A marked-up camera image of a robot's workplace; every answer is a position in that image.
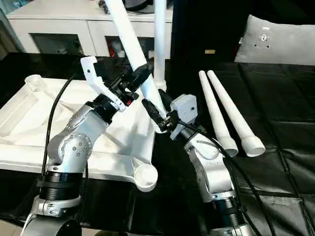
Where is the white plastic table leg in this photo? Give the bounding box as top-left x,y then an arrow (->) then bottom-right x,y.
198,70 -> 239,157
154,0 -> 169,95
207,70 -> 266,157
104,0 -> 169,134

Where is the white plastic table top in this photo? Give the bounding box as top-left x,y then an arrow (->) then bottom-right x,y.
0,74 -> 163,192

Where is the dark gear on cabinet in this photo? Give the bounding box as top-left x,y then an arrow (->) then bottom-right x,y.
98,0 -> 156,13

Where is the black cabinet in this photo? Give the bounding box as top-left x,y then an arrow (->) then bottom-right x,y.
172,0 -> 252,63

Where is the white cabinet with glass doors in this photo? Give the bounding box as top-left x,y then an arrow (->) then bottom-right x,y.
6,0 -> 173,59

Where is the black work mat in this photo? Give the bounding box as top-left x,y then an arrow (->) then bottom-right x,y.
0,52 -> 315,236

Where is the grey cushion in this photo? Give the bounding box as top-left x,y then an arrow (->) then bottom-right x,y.
234,14 -> 315,65

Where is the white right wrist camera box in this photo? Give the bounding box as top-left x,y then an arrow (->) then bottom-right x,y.
170,94 -> 198,126

